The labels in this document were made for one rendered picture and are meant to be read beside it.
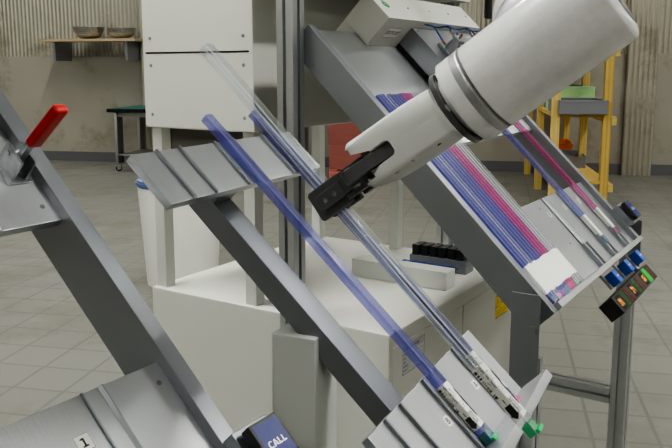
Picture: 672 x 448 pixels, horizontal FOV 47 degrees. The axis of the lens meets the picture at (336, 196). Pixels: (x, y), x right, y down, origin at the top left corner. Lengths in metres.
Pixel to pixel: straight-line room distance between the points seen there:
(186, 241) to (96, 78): 6.26
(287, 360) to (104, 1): 9.31
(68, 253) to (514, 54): 0.48
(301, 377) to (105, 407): 0.29
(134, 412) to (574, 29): 0.50
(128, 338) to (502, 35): 0.45
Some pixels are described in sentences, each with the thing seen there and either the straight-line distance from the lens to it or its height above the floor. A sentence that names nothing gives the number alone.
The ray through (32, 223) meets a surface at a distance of 0.83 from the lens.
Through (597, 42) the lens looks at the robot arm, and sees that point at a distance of 0.67.
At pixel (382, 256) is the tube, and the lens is 0.76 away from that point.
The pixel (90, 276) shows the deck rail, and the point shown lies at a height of 0.92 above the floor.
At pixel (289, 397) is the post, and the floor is 0.74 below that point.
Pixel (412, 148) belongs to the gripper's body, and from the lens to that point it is 0.69.
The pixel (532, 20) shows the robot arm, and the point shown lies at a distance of 0.67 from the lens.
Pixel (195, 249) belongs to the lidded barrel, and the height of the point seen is 0.21.
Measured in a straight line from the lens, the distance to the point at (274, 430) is 0.75.
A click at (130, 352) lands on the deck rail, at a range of 0.81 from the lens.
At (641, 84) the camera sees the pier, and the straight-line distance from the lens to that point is 8.99.
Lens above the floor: 1.13
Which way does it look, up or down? 9 degrees down
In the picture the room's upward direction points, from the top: straight up
